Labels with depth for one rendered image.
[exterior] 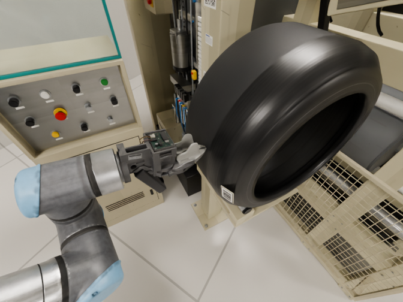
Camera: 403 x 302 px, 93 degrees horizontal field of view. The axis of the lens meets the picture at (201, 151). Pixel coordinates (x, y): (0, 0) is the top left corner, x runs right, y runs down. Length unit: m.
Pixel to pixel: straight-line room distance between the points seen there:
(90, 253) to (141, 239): 1.31
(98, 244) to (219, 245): 1.30
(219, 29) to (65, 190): 0.60
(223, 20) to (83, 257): 0.70
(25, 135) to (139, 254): 1.09
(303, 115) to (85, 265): 0.50
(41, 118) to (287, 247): 1.78
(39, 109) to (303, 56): 1.03
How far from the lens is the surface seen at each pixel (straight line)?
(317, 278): 1.82
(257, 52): 0.50
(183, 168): 0.45
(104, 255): 0.46
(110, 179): 0.40
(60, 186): 0.41
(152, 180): 0.47
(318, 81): 0.45
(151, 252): 1.70
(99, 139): 1.16
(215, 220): 1.73
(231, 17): 0.73
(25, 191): 0.43
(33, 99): 1.10
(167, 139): 0.42
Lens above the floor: 1.60
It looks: 47 degrees down
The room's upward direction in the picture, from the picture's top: straight up
